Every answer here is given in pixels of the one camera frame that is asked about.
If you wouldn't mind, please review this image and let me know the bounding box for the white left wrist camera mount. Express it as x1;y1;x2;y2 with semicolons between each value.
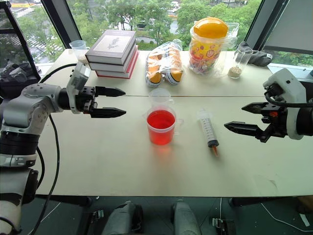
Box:
65;61;91;115

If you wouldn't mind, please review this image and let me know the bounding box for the grey rounded robot leg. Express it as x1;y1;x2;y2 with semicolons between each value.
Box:
101;200;144;235
172;199;202;235

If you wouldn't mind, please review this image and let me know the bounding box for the candy jar with orange lid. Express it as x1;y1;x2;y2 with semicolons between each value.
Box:
188;16;230;76

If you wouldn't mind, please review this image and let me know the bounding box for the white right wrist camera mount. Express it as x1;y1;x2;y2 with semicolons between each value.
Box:
263;68;308;141

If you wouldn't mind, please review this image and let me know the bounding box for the cup of red liquid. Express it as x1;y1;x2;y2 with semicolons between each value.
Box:
146;106;184;146

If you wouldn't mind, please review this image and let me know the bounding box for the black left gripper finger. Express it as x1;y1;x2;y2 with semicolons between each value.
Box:
94;86;126;98
89;107;127;119

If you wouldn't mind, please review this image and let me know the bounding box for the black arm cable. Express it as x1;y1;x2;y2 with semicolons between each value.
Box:
28;63;78;235
265;91;313;109

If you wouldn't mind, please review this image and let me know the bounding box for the white floor cable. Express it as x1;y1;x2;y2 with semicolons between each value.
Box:
260;202;313;233

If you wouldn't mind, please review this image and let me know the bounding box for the dark grey cloth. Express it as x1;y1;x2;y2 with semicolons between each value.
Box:
237;41;273;67

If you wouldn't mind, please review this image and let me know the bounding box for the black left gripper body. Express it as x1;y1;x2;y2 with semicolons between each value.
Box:
75;86;98;116

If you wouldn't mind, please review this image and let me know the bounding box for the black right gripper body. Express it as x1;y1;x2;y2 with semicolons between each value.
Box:
259;102;289;143

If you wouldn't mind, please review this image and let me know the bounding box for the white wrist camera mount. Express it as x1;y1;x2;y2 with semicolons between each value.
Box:
65;61;91;115
263;68;308;141

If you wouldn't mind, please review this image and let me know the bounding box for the red hardcover book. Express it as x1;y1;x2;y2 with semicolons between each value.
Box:
95;50;140;80

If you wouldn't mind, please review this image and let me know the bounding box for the small empty clear plastic cup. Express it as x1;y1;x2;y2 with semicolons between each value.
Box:
149;88;175;110

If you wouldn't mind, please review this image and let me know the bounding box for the black table leg bar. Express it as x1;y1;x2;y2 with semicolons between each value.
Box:
228;195;302;208

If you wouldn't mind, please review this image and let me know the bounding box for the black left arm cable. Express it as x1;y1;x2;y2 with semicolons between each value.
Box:
28;63;78;235

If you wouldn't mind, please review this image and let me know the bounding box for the black metal stand frame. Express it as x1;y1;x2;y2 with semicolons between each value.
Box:
0;0;42;85

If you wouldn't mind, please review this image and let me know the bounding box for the tall glass with grains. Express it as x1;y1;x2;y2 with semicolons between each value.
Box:
227;46;254;79

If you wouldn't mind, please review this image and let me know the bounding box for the clear syringe with orange tip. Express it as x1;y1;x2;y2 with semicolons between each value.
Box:
197;108;220;158

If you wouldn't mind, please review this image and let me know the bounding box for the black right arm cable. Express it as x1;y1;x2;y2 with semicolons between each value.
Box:
265;91;313;109

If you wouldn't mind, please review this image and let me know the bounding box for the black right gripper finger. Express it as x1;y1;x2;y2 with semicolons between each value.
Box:
241;102;269;114
224;121;270;141

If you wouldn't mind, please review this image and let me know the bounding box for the dark grey hardcover book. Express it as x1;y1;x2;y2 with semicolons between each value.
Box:
88;45;138;73

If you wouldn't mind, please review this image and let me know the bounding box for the black floor clamp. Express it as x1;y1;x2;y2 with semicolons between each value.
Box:
91;209;105;221
211;216;236;235

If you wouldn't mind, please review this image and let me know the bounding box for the clear measuring cup with handle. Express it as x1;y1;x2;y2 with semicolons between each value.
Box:
69;40;91;61

